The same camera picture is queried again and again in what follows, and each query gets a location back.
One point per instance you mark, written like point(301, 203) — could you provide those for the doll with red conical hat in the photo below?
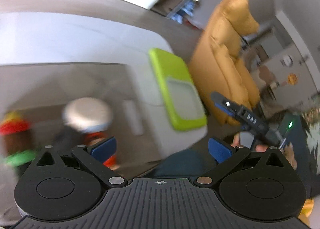
point(17, 140)

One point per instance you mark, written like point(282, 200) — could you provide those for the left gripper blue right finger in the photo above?
point(219, 149)

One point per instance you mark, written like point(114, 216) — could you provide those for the blue jeans leg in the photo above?
point(189, 163)

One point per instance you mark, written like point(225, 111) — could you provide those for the white round bowl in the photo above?
point(87, 115)

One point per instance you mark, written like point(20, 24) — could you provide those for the person's right hand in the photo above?
point(287, 151)

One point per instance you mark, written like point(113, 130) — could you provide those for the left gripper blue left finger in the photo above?
point(104, 149)

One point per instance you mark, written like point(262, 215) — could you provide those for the red white spotted toy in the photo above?
point(93, 138)

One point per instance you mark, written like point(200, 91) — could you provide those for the lime green bin lid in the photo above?
point(180, 96)

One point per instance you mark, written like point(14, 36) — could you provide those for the mustard yellow sofa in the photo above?
point(216, 64)

